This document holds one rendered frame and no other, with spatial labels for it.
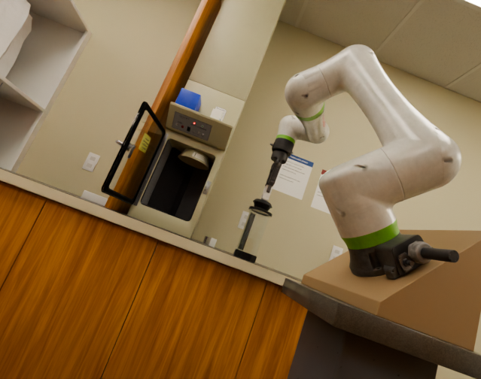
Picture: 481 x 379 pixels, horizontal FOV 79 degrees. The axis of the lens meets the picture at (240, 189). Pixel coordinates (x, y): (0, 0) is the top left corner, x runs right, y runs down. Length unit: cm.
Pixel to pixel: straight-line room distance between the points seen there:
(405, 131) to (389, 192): 14
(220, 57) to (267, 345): 141
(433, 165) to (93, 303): 113
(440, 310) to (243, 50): 150
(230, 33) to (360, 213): 138
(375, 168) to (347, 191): 7
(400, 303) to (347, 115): 178
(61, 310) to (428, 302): 113
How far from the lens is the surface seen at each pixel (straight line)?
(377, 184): 68
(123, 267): 121
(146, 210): 148
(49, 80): 237
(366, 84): 89
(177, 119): 150
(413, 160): 69
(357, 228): 69
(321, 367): 70
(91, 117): 217
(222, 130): 145
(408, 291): 65
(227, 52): 176
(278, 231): 192
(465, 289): 75
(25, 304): 135
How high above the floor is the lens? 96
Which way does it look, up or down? 12 degrees up
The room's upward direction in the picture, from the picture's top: 21 degrees clockwise
